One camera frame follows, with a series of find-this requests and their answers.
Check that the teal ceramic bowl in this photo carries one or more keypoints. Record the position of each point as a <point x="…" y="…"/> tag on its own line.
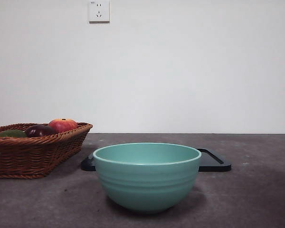
<point x="145" y="180"/>

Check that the green avocado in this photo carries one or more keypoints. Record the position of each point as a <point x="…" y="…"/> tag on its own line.
<point x="12" y="133"/>

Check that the red yellow apple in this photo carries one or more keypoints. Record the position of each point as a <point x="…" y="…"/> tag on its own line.
<point x="63" y="124"/>

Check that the black rectangular tray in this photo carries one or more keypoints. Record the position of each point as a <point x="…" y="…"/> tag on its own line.
<point x="213" y="164"/>

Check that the brown wicker basket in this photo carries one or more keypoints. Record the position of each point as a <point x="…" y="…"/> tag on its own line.
<point x="26" y="156"/>

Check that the white wall socket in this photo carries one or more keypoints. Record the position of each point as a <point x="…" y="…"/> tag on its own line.
<point x="99" y="12"/>

